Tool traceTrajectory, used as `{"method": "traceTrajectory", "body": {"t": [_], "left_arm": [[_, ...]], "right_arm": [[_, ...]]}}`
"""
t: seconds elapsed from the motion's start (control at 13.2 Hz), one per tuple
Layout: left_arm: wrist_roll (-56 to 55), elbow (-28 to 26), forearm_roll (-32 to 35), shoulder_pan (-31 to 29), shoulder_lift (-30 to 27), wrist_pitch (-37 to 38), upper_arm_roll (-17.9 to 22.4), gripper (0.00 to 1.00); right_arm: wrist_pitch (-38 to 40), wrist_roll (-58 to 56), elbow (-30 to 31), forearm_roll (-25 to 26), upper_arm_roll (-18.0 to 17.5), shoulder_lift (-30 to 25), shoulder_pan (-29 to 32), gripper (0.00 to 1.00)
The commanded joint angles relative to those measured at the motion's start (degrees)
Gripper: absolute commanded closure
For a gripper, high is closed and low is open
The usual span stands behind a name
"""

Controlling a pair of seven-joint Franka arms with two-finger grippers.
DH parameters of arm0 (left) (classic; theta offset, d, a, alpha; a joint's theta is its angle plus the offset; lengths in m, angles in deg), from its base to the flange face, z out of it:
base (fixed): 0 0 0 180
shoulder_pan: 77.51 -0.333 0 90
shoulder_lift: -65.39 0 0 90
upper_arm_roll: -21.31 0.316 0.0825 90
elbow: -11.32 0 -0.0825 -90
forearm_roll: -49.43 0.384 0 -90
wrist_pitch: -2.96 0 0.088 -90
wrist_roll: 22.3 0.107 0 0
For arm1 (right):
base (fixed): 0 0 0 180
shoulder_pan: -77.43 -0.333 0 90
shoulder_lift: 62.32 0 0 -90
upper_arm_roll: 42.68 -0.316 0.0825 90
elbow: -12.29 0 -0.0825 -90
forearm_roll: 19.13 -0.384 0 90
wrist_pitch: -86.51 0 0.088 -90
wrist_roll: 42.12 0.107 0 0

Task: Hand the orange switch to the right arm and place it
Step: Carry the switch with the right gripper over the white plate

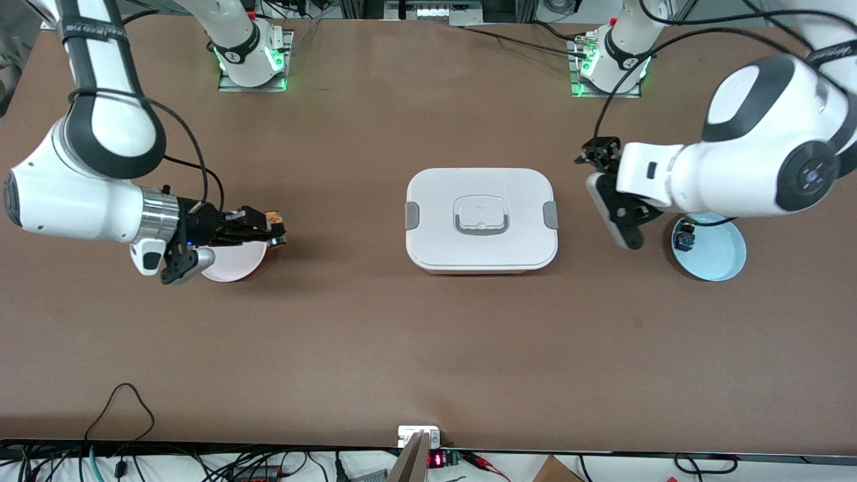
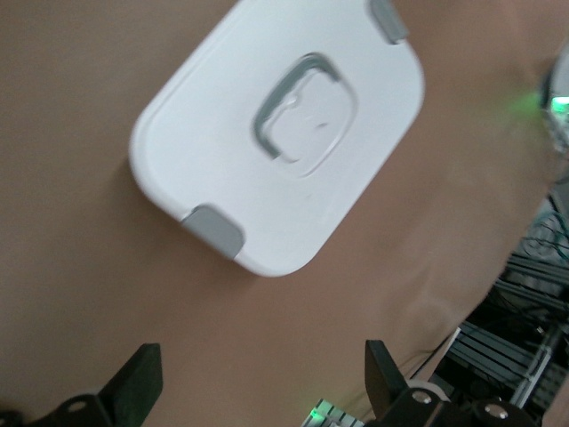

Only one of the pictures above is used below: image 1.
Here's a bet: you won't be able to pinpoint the orange push-button switch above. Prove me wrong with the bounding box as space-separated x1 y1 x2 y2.
263 210 288 250

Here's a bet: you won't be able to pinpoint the pale pink round plate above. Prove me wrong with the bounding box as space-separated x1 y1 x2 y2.
201 240 270 283

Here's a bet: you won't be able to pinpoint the light blue round plate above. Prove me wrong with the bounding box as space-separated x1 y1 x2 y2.
672 212 747 282

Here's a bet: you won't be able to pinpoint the white lunch box grey latches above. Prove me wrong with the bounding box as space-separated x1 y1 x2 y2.
405 167 558 274

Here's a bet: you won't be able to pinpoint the metal equipment rack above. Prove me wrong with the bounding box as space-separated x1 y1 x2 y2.
338 0 540 27

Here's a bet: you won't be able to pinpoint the white socket box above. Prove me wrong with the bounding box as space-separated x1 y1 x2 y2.
398 425 441 449

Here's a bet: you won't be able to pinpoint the grey slanted bar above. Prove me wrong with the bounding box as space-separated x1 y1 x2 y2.
385 430 433 482

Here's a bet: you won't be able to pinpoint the brown cardboard piece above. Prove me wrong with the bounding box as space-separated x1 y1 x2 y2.
532 455 583 482

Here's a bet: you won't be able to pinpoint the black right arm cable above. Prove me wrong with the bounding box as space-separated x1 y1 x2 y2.
134 97 225 215

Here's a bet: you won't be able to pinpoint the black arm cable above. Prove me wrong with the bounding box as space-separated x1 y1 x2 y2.
593 0 857 145
134 97 225 215

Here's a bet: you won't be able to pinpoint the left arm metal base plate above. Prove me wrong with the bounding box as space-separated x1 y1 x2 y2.
569 33 643 99

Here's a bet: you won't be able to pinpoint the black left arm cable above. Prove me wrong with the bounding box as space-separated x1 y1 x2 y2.
593 0 857 145

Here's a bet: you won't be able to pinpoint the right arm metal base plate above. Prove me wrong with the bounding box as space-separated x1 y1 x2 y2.
218 30 294 93

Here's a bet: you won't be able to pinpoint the thin black tabletop cable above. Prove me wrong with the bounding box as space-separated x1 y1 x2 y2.
461 25 591 58

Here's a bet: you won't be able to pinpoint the tall black cable loop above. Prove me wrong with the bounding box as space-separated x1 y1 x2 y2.
84 383 156 443

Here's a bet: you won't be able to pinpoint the flat black cable loop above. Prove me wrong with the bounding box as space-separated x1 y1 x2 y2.
673 453 738 477

